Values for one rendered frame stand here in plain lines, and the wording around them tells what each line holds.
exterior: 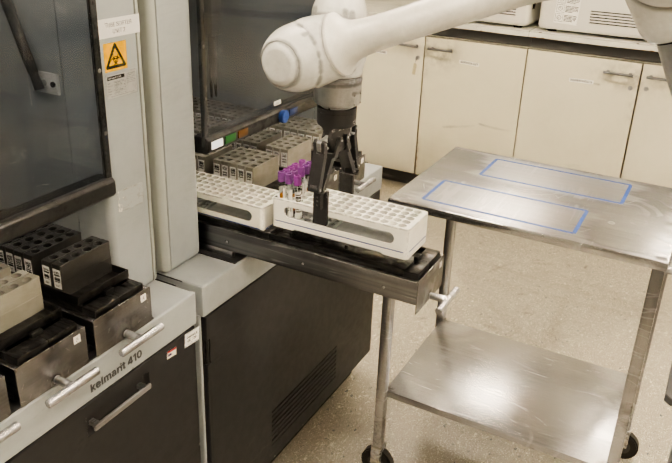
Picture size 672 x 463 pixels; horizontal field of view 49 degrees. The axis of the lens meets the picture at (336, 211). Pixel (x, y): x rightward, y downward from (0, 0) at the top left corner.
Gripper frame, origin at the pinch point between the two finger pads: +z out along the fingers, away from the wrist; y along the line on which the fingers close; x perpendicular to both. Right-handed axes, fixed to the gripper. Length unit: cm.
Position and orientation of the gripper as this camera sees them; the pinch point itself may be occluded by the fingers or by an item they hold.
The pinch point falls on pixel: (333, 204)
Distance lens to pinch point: 146.2
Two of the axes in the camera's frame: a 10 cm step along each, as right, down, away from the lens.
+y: 4.7, -3.4, 8.1
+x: -8.8, -2.1, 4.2
